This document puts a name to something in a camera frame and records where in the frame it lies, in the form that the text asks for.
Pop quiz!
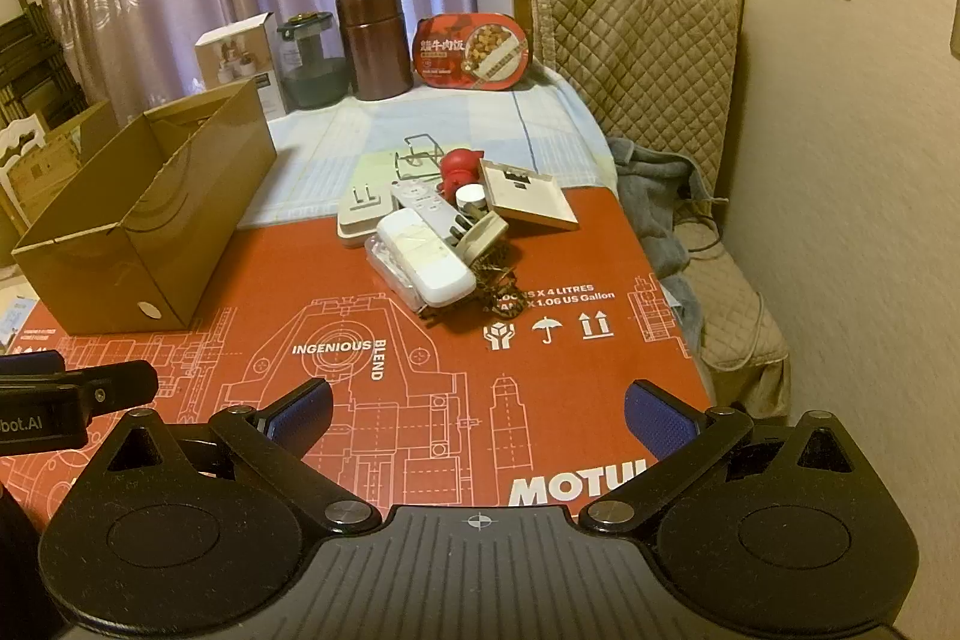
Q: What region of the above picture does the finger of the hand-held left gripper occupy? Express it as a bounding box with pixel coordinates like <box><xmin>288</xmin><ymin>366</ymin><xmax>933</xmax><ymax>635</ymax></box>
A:
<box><xmin>0</xmin><ymin>351</ymin><xmax>65</xmax><ymax>378</ymax></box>
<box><xmin>0</xmin><ymin>361</ymin><xmax>158</xmax><ymax>420</ymax></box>

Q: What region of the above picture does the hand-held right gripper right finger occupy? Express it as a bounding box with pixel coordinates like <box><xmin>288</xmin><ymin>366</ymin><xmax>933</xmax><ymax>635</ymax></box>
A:
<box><xmin>579</xmin><ymin>380</ymin><xmax>863</xmax><ymax>536</ymax></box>

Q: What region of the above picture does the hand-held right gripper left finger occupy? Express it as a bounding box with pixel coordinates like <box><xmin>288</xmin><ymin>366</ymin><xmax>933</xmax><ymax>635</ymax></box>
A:
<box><xmin>101</xmin><ymin>377</ymin><xmax>383</xmax><ymax>534</ymax></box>

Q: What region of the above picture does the brown cardboard box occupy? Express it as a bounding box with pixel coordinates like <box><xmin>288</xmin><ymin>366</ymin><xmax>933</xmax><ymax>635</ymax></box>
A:
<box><xmin>11</xmin><ymin>79</ymin><xmax>278</xmax><ymax>335</ymax></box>

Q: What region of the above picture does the clear plastic box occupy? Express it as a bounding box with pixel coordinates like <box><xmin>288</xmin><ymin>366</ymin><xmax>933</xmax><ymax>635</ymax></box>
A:
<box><xmin>365</xmin><ymin>235</ymin><xmax>428</xmax><ymax>313</ymax></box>

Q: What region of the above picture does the white power adapter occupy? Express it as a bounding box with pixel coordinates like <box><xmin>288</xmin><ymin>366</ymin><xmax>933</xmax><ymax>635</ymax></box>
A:
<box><xmin>375</xmin><ymin>209</ymin><xmax>479</xmax><ymax>309</ymax></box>

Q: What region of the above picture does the brown key bunch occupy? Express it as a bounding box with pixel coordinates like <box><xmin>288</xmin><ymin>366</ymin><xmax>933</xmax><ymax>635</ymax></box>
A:
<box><xmin>420</xmin><ymin>242</ymin><xmax>526</xmax><ymax>326</ymax></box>

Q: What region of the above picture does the slim white remote control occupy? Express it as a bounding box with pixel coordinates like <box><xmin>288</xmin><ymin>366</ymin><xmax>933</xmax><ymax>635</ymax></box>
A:
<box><xmin>390</xmin><ymin>179</ymin><xmax>458</xmax><ymax>229</ymax></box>

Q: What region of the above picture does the white plug adapter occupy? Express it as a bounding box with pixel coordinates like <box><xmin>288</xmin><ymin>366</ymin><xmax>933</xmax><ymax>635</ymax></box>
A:
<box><xmin>448</xmin><ymin>210</ymin><xmax>509</xmax><ymax>259</ymax></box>

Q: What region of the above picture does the square white framed panel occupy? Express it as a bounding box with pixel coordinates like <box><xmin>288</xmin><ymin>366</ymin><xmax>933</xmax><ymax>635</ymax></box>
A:
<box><xmin>478</xmin><ymin>158</ymin><xmax>580</xmax><ymax>232</ymax></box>

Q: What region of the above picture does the red cat figurine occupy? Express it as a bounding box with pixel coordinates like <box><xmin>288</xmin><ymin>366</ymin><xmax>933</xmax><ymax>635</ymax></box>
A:
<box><xmin>437</xmin><ymin>145</ymin><xmax>481</xmax><ymax>195</ymax></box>

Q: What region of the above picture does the metal wire rack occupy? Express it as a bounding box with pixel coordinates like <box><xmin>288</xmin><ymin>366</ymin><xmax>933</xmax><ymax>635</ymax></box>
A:
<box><xmin>395</xmin><ymin>134</ymin><xmax>445</xmax><ymax>180</ymax></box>

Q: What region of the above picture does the red printed mat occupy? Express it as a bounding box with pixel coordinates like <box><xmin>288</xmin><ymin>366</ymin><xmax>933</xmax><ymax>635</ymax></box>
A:
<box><xmin>0</xmin><ymin>186</ymin><xmax>713</xmax><ymax>513</ymax></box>

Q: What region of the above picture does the grey cloth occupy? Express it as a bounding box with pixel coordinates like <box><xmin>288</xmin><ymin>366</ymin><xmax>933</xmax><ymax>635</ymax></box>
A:
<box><xmin>606</xmin><ymin>136</ymin><xmax>721</xmax><ymax>356</ymax></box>

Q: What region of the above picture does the white chair back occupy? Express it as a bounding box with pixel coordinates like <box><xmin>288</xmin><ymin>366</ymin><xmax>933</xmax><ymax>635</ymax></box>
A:
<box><xmin>0</xmin><ymin>111</ymin><xmax>46</xmax><ymax>191</ymax></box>

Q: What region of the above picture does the brown storage carton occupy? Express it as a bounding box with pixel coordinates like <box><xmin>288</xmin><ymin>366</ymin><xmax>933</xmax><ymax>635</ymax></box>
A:
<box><xmin>0</xmin><ymin>100</ymin><xmax>121</xmax><ymax>244</ymax></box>

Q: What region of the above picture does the dark folding rack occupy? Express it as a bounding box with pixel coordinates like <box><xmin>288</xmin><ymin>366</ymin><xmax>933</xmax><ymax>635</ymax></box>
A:
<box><xmin>0</xmin><ymin>0</ymin><xmax>83</xmax><ymax>124</ymax></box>

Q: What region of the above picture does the plaid pastel tablecloth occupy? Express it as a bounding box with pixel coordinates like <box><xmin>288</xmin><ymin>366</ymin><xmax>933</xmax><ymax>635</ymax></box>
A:
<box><xmin>238</xmin><ymin>66</ymin><xmax>620</xmax><ymax>229</ymax></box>

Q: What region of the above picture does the glass jar with green lid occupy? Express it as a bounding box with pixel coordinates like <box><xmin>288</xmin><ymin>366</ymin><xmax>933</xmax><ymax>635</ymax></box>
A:
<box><xmin>279</xmin><ymin>12</ymin><xmax>350</xmax><ymax>109</ymax></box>

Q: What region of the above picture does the white product box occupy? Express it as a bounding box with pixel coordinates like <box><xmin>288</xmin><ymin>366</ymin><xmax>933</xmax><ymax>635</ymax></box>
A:
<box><xmin>195</xmin><ymin>12</ymin><xmax>290</xmax><ymax>120</ymax></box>

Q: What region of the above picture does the quilted beige chair cover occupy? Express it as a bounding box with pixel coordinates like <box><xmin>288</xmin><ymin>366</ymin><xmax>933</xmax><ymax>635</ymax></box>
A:
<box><xmin>529</xmin><ymin>0</ymin><xmax>792</xmax><ymax>420</ymax></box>

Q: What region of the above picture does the brown metal canister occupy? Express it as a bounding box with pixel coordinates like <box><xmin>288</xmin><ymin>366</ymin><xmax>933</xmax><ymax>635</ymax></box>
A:
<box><xmin>335</xmin><ymin>0</ymin><xmax>415</xmax><ymax>101</ymax></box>

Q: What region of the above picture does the red instant meal box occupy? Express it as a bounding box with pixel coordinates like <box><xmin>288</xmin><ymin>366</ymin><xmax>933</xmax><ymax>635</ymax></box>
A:
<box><xmin>411</xmin><ymin>14</ymin><xmax>530</xmax><ymax>92</ymax></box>

